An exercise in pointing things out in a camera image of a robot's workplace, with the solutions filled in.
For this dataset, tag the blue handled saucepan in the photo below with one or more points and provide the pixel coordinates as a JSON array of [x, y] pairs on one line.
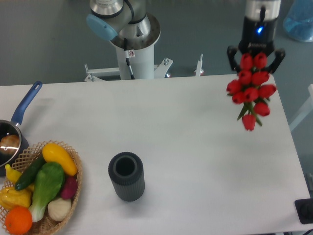
[[12, 127]]

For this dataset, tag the blue water bottle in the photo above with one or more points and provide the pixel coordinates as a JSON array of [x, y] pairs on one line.
[[298, 24]]

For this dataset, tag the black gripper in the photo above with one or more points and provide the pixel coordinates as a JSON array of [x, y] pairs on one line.
[[257, 37]]

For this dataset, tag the black device at edge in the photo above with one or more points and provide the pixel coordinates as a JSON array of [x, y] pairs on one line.
[[304, 208]]

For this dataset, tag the green cucumber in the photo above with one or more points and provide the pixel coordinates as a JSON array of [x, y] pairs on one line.
[[29, 175]]

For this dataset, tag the red tulip bouquet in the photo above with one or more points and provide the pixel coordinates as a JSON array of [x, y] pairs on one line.
[[251, 89]]

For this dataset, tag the green bok choy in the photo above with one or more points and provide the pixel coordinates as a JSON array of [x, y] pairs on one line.
[[48, 183]]

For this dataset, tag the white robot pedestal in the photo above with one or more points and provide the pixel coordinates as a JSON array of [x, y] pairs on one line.
[[133, 64]]

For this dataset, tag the brown bread roll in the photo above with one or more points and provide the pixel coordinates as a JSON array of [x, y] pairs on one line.
[[9, 145]]

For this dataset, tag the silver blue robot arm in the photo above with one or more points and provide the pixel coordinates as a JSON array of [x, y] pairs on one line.
[[128, 26]]

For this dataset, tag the white metal frame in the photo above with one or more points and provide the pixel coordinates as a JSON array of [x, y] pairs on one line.
[[303, 111]]

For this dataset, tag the yellow squash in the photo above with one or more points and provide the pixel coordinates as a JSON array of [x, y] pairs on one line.
[[55, 153]]

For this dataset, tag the orange fruit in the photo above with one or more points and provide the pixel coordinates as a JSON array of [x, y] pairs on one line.
[[18, 221]]

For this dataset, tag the white garlic bulb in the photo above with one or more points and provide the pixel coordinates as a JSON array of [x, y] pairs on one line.
[[59, 208]]

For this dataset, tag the dark grey ribbed vase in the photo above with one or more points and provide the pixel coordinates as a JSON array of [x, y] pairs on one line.
[[126, 172]]

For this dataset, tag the yellow banana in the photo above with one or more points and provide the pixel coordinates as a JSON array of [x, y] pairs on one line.
[[11, 174]]

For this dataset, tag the yellow bell pepper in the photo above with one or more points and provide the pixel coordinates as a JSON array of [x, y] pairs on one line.
[[10, 198]]

